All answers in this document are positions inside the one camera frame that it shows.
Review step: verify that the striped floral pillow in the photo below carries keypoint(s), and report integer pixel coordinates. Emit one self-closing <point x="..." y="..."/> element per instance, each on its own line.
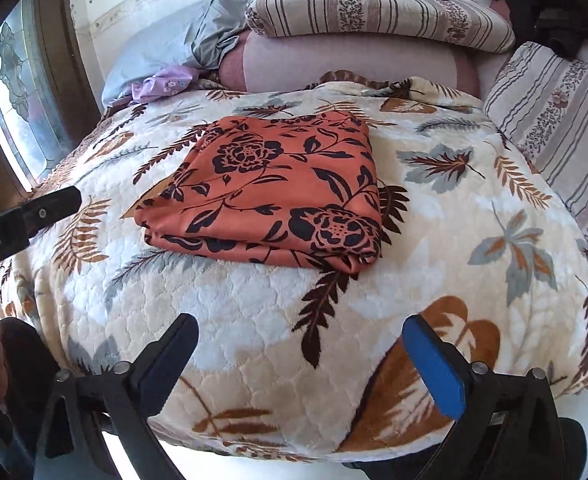
<point x="464" y="23"/>
<point x="539" y="101"/>

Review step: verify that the stained glass window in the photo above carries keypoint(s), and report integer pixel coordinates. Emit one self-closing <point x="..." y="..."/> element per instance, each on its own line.
<point x="32" y="134"/>

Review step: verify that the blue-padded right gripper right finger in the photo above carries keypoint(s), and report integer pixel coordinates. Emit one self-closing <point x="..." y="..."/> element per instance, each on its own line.
<point x="504" y="426"/>

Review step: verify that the black clothing pile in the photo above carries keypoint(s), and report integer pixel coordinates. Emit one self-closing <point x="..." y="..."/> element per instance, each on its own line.
<point x="560" y="25"/>

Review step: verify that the light blue pillow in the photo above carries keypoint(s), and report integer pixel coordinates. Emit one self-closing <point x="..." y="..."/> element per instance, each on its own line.
<point x="165" y="43"/>

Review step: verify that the grey cloth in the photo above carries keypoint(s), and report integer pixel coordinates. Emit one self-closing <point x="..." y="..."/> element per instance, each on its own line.
<point x="214" y="32"/>

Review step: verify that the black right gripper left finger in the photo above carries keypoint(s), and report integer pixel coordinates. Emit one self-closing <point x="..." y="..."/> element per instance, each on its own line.
<point x="71" y="444"/>

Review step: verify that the cream leaf-pattern plush blanket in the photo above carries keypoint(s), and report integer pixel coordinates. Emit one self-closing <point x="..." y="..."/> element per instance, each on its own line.
<point x="306" y="363"/>

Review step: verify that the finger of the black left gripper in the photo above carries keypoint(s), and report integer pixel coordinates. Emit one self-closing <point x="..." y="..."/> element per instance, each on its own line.
<point x="44" y="211"/>

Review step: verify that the lilac patterned cloth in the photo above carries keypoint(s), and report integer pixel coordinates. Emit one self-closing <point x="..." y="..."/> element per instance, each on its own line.
<point x="165" y="83"/>

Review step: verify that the orange black floral garment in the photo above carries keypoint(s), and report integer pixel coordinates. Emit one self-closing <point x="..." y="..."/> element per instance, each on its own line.
<point x="298" y="191"/>

